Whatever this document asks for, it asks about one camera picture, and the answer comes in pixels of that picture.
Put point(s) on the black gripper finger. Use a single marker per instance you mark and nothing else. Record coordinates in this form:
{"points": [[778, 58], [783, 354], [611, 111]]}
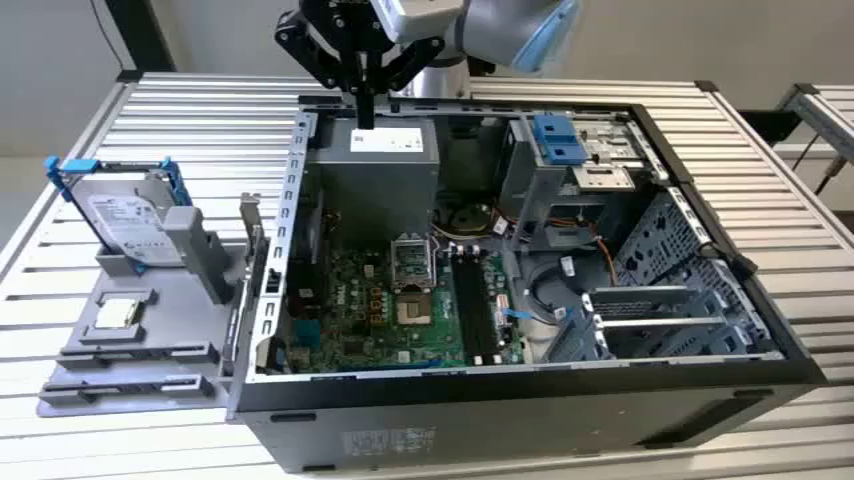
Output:
{"points": [[413, 62], [307, 55]]}

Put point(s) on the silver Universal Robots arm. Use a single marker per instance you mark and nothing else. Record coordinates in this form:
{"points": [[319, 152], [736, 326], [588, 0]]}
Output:
{"points": [[494, 30]]}

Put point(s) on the white-clip RAM slot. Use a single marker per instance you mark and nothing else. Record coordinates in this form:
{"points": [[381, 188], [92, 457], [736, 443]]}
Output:
{"points": [[486, 305], [467, 305]]}

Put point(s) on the white power supply label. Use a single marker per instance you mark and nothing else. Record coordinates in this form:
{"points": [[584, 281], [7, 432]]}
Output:
{"points": [[396, 140]]}

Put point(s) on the blue drive latch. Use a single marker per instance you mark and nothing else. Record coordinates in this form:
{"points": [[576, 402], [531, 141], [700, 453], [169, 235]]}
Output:
{"points": [[556, 137]]}

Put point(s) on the grey power supply unit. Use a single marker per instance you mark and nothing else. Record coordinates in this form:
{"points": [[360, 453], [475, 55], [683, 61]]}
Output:
{"points": [[373, 200]]}

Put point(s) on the round black speaker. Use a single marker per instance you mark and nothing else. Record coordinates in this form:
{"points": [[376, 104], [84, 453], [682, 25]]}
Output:
{"points": [[467, 217]]}

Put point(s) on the grey metal drive cage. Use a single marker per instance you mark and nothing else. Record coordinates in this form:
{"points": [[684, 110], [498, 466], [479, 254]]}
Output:
{"points": [[534, 200]]}

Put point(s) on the black case fan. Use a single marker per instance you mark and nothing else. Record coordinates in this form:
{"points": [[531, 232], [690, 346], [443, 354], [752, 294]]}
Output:
{"points": [[308, 250]]}

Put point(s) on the hard disk in blue carrier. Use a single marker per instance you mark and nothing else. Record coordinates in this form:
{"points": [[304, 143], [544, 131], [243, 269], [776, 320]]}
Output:
{"points": [[120, 215]]}

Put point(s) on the CPU socket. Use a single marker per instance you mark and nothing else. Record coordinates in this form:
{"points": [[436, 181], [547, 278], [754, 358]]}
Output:
{"points": [[415, 309]]}

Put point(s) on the grey parts rack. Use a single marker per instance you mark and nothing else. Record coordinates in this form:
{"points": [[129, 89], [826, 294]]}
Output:
{"points": [[173, 300]]}

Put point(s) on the green motherboard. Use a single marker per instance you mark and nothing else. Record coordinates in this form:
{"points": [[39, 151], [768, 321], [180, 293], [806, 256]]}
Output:
{"points": [[427, 332]]}

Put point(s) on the grey metal disk bay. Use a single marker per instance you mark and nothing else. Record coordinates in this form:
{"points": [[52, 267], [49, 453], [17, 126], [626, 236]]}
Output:
{"points": [[640, 300]]}

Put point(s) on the silver CPU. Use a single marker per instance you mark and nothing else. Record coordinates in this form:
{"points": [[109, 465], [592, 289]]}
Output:
{"points": [[116, 312]]}

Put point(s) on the blue expansion slot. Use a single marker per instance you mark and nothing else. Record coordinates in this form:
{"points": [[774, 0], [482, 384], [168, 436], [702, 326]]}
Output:
{"points": [[400, 365]]}

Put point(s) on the black open PC case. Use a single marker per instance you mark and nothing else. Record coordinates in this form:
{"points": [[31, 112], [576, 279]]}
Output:
{"points": [[467, 425]]}

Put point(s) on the white case label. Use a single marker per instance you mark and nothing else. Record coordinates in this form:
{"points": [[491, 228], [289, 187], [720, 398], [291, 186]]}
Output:
{"points": [[387, 440]]}

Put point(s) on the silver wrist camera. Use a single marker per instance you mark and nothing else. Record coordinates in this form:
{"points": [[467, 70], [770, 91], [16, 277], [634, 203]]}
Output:
{"points": [[413, 20]]}

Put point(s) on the black slanted post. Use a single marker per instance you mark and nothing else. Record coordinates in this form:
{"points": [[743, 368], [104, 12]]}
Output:
{"points": [[143, 40]]}

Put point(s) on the graphics card with silver bracket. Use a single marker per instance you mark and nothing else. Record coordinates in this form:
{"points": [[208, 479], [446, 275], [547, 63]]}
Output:
{"points": [[249, 215]]}

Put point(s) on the black table bracket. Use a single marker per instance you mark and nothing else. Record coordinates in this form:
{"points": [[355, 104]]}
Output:
{"points": [[767, 125]]}

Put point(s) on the aluminium frame side table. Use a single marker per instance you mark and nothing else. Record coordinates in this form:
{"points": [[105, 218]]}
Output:
{"points": [[823, 105]]}

